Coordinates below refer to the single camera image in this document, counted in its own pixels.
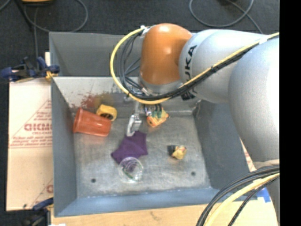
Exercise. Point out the yellow and black toy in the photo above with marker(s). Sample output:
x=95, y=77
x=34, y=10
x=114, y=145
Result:
x=178, y=153

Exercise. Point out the cardboard board with red print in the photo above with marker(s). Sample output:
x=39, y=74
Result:
x=28, y=149

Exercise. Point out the purple cloth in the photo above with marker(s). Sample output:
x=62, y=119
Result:
x=131, y=147

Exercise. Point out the grey metal bin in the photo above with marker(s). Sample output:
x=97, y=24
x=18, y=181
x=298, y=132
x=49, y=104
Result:
x=164, y=173

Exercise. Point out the clear glass bowl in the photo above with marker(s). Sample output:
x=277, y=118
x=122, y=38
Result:
x=131, y=173

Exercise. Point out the orange toy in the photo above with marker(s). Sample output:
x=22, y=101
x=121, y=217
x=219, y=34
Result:
x=155, y=121

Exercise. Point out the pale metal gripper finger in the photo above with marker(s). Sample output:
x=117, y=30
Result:
x=138, y=123
x=130, y=126

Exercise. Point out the orange plastic cup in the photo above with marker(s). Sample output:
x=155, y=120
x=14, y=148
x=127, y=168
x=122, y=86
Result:
x=91, y=124

